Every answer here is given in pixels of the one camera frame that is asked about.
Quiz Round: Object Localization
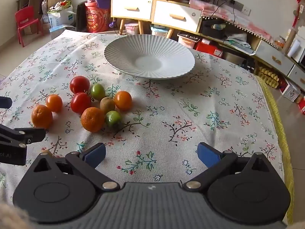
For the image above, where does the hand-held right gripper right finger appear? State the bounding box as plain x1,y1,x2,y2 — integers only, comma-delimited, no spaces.
182,142,274,191

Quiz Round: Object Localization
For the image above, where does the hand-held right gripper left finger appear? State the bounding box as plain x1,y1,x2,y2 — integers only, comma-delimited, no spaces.
30,143,121,192

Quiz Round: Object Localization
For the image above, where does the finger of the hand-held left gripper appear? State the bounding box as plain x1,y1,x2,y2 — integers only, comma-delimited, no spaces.
0,97,13,109
0,123,46,148

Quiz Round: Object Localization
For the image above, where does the bumpy orange mandarin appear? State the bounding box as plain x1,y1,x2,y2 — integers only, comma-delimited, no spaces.
81,107,105,133
31,105,53,128

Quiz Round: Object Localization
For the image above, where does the smooth small orange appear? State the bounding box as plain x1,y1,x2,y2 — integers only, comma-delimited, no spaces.
46,94,63,113
114,91,132,111

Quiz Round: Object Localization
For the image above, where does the green round fruit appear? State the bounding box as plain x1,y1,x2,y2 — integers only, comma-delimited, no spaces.
91,83,106,101
105,110,122,128

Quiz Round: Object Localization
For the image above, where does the red tomato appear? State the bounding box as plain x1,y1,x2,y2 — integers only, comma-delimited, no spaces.
70,76,90,94
71,92,92,114

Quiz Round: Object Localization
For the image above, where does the white ribbed plate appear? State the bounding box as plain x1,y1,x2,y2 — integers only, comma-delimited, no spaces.
104,34,196,80

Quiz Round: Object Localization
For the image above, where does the person's right forearm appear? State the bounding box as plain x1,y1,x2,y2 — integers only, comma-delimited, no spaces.
0,202,32,229

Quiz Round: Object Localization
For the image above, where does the floral tablecloth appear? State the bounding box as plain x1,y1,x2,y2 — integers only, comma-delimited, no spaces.
0,31,285,210

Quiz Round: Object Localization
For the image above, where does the yellow mat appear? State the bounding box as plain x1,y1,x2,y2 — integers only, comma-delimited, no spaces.
256,76,295,225

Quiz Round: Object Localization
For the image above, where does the red plastic chair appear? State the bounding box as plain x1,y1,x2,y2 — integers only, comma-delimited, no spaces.
15,6,44,48

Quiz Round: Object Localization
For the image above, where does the yellow egg tray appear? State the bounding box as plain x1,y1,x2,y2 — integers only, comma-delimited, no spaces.
258,67,280,88

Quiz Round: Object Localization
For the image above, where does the white sack with clutter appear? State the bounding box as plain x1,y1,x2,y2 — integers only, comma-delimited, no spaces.
47,1,75,28

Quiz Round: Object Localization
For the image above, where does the white patterned box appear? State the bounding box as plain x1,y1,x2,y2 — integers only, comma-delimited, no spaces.
282,81,301,102

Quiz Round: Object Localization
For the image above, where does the red flat box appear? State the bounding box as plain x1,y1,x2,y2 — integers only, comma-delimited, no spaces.
195,42,225,58

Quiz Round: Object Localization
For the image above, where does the dark brown bag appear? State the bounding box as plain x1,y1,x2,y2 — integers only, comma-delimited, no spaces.
76,1,87,32

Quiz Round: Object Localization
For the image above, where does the low grey drawer cabinet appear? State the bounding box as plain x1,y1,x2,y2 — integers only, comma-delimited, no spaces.
200,14,305,91

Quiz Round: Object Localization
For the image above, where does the pile of papers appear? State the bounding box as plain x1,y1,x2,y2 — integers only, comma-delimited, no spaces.
224,33,256,54

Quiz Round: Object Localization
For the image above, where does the black lidded storage box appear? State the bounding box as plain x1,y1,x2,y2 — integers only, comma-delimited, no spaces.
177,32,203,49

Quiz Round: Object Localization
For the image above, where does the red printed drum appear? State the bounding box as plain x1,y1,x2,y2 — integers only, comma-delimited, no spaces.
85,2,111,33

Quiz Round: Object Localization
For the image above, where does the black bag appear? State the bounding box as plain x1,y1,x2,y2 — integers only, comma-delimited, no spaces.
202,19,227,39

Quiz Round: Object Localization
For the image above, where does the clear plastic storage box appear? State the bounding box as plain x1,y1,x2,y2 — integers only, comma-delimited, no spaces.
124,23,140,36

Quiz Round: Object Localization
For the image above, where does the orange jar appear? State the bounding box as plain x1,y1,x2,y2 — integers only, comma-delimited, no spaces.
274,36,286,50

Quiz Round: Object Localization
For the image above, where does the blue lidded storage box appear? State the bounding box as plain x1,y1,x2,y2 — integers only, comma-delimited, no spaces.
151,26,171,38

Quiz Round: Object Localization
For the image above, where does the white paper roll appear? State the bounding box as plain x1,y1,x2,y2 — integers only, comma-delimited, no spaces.
287,38,301,58

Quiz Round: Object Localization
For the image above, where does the pink cloth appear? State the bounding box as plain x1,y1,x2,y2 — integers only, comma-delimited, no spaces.
189,0,272,41

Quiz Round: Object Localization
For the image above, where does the white drawer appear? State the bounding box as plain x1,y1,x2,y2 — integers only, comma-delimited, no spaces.
153,0,202,33
112,0,153,21

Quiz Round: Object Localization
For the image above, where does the red hanging decoration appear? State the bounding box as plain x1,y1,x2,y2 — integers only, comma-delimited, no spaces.
295,0,303,29

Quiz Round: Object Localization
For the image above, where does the wall outlet strip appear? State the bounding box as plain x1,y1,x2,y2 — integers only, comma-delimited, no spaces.
220,0,252,14

